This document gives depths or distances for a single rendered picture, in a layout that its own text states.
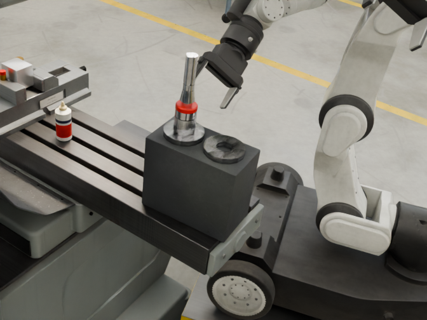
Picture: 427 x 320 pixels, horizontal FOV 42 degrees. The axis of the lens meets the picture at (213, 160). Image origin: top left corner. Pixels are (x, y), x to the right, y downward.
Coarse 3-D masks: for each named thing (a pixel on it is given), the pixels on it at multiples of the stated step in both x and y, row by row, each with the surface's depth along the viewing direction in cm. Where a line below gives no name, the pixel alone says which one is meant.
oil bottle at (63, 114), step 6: (60, 108) 141; (66, 108) 142; (60, 114) 141; (66, 114) 141; (60, 120) 142; (66, 120) 142; (60, 126) 143; (66, 126) 143; (60, 132) 144; (66, 132) 144; (60, 138) 145; (66, 138) 145
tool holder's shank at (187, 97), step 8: (192, 56) 110; (192, 64) 110; (184, 72) 112; (192, 72) 111; (184, 80) 112; (192, 80) 112; (184, 88) 113; (192, 88) 113; (184, 96) 114; (192, 96) 114; (184, 104) 115; (192, 104) 116
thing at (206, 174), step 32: (160, 128) 122; (160, 160) 120; (192, 160) 115; (224, 160) 114; (256, 160) 120; (160, 192) 124; (192, 192) 120; (224, 192) 115; (192, 224) 124; (224, 224) 119
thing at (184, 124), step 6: (180, 114) 116; (186, 114) 115; (192, 114) 116; (174, 120) 118; (180, 120) 116; (186, 120) 116; (192, 120) 117; (174, 126) 119; (180, 126) 117; (186, 126) 117; (192, 126) 118; (180, 132) 118; (186, 132) 118; (192, 132) 119
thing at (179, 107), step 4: (176, 104) 116; (180, 104) 116; (196, 104) 117; (176, 108) 116; (180, 108) 115; (184, 108) 115; (188, 108) 115; (192, 108) 115; (196, 108) 116; (184, 112) 115; (188, 112) 115; (192, 112) 115
